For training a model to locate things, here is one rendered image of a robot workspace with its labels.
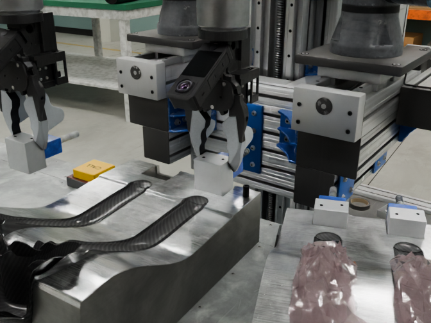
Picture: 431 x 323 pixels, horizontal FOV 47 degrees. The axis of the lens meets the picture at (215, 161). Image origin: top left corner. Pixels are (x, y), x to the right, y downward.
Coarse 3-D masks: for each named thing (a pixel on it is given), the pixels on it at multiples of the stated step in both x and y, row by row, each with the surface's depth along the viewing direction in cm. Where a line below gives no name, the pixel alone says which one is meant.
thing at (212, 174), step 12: (204, 156) 77; (216, 156) 76; (204, 168) 75; (216, 168) 74; (228, 168) 76; (240, 168) 80; (204, 180) 76; (216, 180) 75; (228, 180) 76; (216, 192) 76
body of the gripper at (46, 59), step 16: (0, 16) 72; (16, 16) 71; (32, 16) 73; (48, 16) 77; (32, 32) 76; (48, 32) 78; (32, 48) 76; (48, 48) 78; (16, 64) 74; (32, 64) 75; (48, 64) 77; (64, 64) 80; (0, 80) 78; (16, 80) 75; (48, 80) 79; (64, 80) 80
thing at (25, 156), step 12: (72, 132) 89; (12, 144) 79; (24, 144) 78; (36, 144) 79; (48, 144) 82; (60, 144) 84; (12, 156) 80; (24, 156) 79; (36, 156) 80; (48, 156) 83; (12, 168) 81; (24, 168) 80; (36, 168) 80
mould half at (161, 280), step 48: (96, 192) 78; (144, 192) 77; (192, 192) 77; (240, 192) 77; (48, 240) 56; (96, 240) 61; (192, 240) 65; (240, 240) 74; (48, 288) 48; (96, 288) 48; (144, 288) 55; (192, 288) 64
